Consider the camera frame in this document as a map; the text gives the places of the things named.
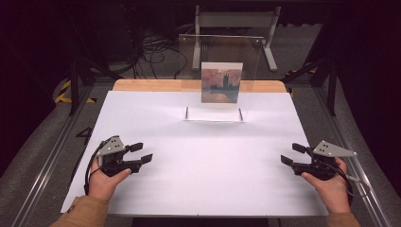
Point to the person's left hand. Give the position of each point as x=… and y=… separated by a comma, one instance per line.
x=101, y=186

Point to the grey metal stand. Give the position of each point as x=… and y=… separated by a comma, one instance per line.
x=236, y=19

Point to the clear acrylic photo frame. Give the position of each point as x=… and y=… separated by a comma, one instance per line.
x=220, y=50

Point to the yellow black hazard tape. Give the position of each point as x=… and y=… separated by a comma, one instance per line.
x=64, y=93

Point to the painting postcard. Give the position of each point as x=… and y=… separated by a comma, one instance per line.
x=222, y=82

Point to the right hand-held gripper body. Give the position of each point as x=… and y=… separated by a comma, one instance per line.
x=327, y=151

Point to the white board sheet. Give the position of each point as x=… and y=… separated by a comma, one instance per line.
x=201, y=173

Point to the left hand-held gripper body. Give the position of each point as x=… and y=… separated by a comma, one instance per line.
x=112, y=151

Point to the aluminium floor rail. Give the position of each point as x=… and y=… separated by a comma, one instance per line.
x=362, y=176
x=47, y=164

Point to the person's right hand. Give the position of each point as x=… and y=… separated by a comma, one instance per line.
x=335, y=192

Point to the black metal stand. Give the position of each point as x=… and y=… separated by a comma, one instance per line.
x=331, y=85
x=74, y=82

